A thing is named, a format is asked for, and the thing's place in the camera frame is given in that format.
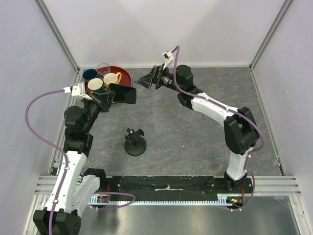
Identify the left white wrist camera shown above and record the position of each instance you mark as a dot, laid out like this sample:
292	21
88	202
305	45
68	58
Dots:
78	91

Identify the clear drinking glass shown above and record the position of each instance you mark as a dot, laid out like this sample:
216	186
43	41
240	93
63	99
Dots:
103	69

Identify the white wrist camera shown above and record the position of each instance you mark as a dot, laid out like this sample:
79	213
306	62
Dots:
168	58
78	91

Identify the slotted cable duct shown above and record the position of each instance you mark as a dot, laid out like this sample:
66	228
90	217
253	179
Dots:
98	200

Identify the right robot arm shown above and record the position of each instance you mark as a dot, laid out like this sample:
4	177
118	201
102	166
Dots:
240	130

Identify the black phone stand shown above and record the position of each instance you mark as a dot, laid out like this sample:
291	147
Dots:
135	145

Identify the blue mug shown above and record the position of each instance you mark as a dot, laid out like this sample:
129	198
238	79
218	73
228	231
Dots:
89	74

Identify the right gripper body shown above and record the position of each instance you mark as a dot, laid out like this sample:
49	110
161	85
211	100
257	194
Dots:
159	73

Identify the black smartphone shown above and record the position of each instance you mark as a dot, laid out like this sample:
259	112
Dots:
123	94

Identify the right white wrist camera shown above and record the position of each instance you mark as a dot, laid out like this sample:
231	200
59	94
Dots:
168	58

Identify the dark green mug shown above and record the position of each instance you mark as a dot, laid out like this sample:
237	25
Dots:
97	86

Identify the yellow mug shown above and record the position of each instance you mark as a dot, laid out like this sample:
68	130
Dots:
112	78

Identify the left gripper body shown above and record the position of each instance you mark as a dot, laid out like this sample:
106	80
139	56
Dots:
97	102

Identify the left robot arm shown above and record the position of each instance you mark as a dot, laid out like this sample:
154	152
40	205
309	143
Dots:
62	212

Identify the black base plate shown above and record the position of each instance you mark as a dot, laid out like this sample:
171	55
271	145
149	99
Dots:
170	188

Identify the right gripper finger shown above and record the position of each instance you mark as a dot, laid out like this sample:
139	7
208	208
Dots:
147	78
145	85

